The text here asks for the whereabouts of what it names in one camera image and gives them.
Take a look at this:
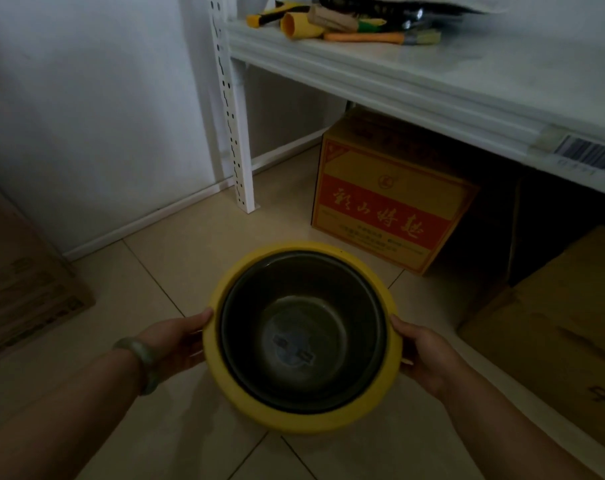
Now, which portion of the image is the brown printed cardboard box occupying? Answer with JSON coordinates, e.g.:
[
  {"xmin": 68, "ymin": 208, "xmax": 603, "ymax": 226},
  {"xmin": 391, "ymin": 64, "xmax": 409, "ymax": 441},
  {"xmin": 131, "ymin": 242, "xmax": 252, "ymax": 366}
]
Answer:
[{"xmin": 0, "ymin": 171, "xmax": 96, "ymax": 369}]

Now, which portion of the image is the yellow and red cardboard box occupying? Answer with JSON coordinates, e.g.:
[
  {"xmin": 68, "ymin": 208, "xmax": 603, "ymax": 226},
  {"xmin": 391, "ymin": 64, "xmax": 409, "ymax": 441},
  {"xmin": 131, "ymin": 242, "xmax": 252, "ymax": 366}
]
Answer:
[{"xmin": 311, "ymin": 109, "xmax": 480, "ymax": 276}]

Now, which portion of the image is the green handled tool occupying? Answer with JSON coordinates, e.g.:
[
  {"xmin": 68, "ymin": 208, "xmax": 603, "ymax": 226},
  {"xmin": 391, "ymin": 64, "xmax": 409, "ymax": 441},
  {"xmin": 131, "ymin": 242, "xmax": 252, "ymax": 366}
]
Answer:
[{"xmin": 356, "ymin": 19, "xmax": 408, "ymax": 34}]

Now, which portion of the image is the black and silver tool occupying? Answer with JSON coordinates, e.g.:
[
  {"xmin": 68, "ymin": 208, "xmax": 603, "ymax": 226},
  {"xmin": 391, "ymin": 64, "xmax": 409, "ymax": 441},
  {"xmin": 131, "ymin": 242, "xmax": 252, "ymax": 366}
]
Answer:
[{"xmin": 318, "ymin": 0, "xmax": 465, "ymax": 28}]

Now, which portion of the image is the white metal shelving rack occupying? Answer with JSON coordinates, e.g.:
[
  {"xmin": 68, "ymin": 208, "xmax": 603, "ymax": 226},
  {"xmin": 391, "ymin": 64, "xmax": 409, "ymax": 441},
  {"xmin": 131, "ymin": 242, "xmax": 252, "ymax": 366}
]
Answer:
[{"xmin": 207, "ymin": 0, "xmax": 605, "ymax": 214}]

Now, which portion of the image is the person's left forearm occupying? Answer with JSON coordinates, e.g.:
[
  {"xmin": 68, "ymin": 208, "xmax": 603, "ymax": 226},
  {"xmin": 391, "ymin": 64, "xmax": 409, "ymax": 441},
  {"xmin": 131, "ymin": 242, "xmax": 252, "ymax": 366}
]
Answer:
[{"xmin": 0, "ymin": 349, "xmax": 151, "ymax": 480}]

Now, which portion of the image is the yellow pot with dark inner bowl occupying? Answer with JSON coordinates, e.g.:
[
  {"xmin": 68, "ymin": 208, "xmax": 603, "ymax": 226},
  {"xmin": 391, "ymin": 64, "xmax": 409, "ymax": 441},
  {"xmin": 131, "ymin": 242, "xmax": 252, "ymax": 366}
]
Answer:
[{"xmin": 203, "ymin": 241, "xmax": 403, "ymax": 435}]

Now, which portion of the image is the person's right forearm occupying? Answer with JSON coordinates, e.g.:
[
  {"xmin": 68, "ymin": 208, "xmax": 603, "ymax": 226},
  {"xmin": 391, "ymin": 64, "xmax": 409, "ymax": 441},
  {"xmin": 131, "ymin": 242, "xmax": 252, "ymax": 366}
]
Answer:
[{"xmin": 438, "ymin": 366, "xmax": 603, "ymax": 480}]

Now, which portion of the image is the orange handled paint brush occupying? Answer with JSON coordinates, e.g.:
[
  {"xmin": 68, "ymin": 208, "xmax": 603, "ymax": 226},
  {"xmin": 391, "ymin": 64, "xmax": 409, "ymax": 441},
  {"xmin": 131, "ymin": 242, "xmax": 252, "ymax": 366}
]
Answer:
[{"xmin": 323, "ymin": 30, "xmax": 441, "ymax": 46}]

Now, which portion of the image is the person's right hand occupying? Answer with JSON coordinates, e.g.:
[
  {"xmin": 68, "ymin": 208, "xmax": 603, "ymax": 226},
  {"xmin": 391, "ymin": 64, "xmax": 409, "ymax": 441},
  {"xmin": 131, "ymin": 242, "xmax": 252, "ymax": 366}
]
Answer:
[{"xmin": 390, "ymin": 315, "xmax": 470, "ymax": 401}]

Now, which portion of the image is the yellow plastic funnel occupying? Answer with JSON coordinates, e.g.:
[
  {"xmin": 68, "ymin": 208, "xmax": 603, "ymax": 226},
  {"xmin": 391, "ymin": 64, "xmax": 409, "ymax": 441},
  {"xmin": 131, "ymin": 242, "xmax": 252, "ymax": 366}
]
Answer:
[{"xmin": 280, "ymin": 12, "xmax": 328, "ymax": 41}]

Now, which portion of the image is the green jade bangle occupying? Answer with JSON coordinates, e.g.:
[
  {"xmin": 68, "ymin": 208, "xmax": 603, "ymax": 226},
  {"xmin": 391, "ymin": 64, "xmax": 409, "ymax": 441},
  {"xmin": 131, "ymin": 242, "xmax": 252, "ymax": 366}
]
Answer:
[{"xmin": 114, "ymin": 337, "xmax": 160, "ymax": 397}]

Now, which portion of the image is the yellow black handled tool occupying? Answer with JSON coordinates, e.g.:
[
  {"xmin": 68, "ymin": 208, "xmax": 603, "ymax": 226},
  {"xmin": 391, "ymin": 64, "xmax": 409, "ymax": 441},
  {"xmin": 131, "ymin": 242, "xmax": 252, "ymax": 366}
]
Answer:
[{"xmin": 246, "ymin": 3, "xmax": 310, "ymax": 29}]

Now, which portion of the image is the person's left hand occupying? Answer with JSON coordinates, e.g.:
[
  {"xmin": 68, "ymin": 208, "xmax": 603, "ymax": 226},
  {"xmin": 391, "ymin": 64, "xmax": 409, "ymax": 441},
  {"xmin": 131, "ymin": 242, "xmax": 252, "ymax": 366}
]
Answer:
[{"xmin": 135, "ymin": 308, "xmax": 215, "ymax": 386}]

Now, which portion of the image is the plain brown cardboard box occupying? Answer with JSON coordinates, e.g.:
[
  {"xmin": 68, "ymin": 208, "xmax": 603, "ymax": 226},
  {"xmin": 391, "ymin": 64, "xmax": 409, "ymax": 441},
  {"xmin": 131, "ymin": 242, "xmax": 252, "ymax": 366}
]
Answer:
[{"xmin": 456, "ymin": 225, "xmax": 605, "ymax": 458}]

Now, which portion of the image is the wooden handled brush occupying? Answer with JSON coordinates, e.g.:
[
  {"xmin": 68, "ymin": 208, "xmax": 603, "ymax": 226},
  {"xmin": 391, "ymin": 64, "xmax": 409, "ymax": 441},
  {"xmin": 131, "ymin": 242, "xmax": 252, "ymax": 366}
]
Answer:
[{"xmin": 307, "ymin": 6, "xmax": 359, "ymax": 33}]

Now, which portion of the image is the barcode label sticker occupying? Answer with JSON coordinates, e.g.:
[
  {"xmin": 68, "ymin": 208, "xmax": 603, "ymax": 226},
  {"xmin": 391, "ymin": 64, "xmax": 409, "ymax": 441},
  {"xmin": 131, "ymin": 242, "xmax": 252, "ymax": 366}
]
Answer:
[{"xmin": 553, "ymin": 135, "xmax": 605, "ymax": 173}]

